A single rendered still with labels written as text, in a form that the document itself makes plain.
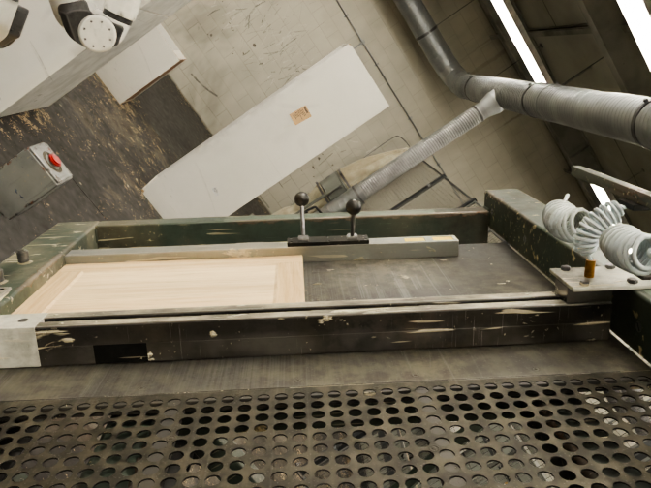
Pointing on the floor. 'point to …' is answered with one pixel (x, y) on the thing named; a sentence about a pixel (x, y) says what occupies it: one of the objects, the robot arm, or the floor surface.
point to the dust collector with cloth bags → (342, 185)
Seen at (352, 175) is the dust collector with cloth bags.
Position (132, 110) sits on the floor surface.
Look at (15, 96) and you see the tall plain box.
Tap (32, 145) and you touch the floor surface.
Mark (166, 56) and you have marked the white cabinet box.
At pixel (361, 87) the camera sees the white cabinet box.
